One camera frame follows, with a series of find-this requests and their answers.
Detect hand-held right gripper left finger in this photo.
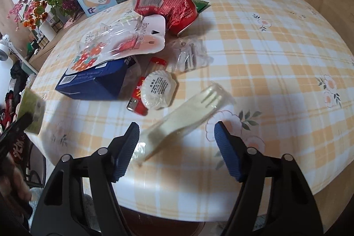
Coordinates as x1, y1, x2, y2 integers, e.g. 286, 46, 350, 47
30, 122, 140, 236

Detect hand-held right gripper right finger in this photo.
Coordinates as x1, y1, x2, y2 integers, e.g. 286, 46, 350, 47
214, 121, 324, 236

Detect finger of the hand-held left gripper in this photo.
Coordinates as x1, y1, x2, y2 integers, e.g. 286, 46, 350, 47
0, 113, 34, 159

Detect olive green packet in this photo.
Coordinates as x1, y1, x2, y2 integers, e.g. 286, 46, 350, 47
21, 89, 46, 135

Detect white plastic fork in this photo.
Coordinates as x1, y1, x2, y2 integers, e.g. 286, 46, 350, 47
133, 83, 235, 167

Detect crushed red drink can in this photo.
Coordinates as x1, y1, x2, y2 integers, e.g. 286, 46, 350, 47
133, 0, 200, 37

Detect person's left hand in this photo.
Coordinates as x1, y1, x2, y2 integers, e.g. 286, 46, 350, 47
0, 161, 31, 199

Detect red lighter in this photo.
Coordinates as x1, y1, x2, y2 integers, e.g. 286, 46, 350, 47
127, 76, 150, 116

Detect white shell-shaped packet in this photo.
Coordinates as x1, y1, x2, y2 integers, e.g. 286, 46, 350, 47
141, 69, 177, 111

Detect yellow checked floral tablecloth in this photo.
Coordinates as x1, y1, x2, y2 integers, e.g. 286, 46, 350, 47
23, 0, 354, 223

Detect dark blue cardboard box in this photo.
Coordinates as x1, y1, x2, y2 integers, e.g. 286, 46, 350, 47
55, 58, 136, 101

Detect small white fan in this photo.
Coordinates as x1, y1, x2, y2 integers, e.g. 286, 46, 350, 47
0, 35, 17, 62

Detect floral sticker blister pack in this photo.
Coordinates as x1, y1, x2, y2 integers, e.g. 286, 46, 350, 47
69, 31, 111, 73

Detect clear plastic bag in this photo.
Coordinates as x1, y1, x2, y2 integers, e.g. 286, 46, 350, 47
166, 36, 211, 73

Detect white hook blister pack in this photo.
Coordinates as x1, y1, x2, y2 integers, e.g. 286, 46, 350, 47
78, 14, 167, 57

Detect dark green tea packet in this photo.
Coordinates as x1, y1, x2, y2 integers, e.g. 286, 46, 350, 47
192, 0, 210, 13

